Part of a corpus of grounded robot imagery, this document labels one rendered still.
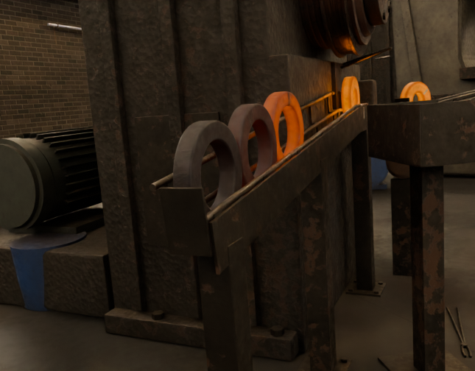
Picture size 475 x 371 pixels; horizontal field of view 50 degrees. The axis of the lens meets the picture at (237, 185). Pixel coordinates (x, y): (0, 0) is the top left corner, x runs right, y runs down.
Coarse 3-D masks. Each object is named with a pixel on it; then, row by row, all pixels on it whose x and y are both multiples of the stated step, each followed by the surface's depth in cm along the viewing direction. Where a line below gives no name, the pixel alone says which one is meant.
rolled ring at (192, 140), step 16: (192, 128) 79; (208, 128) 79; (224, 128) 84; (192, 144) 76; (208, 144) 80; (224, 144) 85; (176, 160) 76; (192, 160) 75; (224, 160) 88; (240, 160) 90; (176, 176) 76; (192, 176) 75; (224, 176) 89; (240, 176) 90; (224, 192) 88; (208, 208) 79; (208, 224) 79
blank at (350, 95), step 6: (348, 78) 175; (354, 78) 177; (342, 84) 173; (348, 84) 172; (354, 84) 177; (342, 90) 172; (348, 90) 172; (354, 90) 179; (342, 96) 172; (348, 96) 171; (354, 96) 181; (342, 102) 173; (348, 102) 172; (354, 102) 181; (342, 108) 174; (348, 108) 173
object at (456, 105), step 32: (384, 128) 124; (416, 128) 110; (448, 128) 110; (416, 160) 111; (448, 160) 111; (416, 192) 127; (416, 224) 129; (416, 256) 130; (416, 288) 132; (416, 320) 134; (416, 352) 136; (448, 352) 144
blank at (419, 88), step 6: (408, 84) 209; (414, 84) 207; (420, 84) 209; (408, 90) 206; (414, 90) 207; (420, 90) 209; (426, 90) 211; (402, 96) 207; (408, 96) 206; (420, 96) 212; (426, 96) 212
